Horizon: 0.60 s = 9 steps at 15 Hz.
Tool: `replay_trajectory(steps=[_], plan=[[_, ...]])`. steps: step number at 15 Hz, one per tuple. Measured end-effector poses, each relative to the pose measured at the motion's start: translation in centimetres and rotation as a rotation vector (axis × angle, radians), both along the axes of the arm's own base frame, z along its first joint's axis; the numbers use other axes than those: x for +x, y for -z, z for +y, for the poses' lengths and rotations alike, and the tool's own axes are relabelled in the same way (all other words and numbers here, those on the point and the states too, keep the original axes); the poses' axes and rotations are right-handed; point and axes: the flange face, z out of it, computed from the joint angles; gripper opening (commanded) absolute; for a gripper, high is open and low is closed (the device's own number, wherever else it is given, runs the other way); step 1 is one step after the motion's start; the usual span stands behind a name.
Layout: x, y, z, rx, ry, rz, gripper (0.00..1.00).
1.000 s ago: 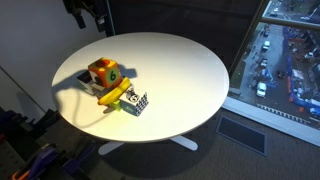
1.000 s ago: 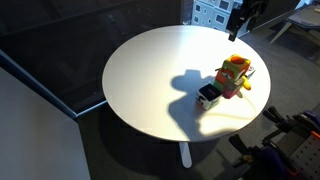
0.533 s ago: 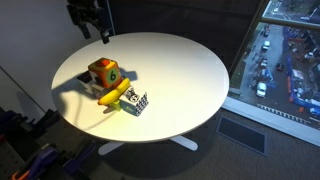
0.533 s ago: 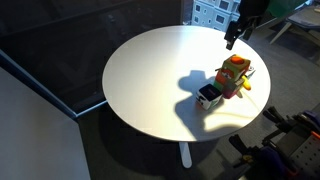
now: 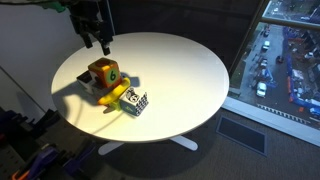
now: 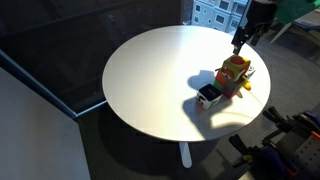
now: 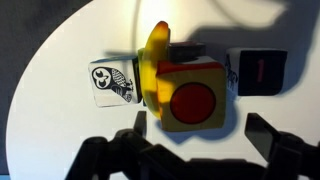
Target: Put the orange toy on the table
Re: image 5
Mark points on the black number one cube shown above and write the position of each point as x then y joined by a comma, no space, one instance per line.
87,83

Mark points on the yellow toy banana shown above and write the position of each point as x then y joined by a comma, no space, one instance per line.
115,93

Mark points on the black purple orange clamp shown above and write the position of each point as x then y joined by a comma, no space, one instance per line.
36,163
78,158

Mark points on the red yellow round toy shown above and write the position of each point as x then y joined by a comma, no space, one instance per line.
101,71

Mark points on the window frame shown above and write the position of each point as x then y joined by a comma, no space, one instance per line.
266,116

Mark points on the dark floor vent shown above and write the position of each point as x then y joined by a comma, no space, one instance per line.
241,135

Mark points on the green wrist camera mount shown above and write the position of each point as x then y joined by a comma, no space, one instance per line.
59,6

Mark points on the white owl print cube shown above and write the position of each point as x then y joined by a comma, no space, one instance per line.
133,100

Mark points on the white table base legs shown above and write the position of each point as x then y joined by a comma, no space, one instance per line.
185,141

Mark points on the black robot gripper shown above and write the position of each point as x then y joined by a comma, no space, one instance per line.
90,16

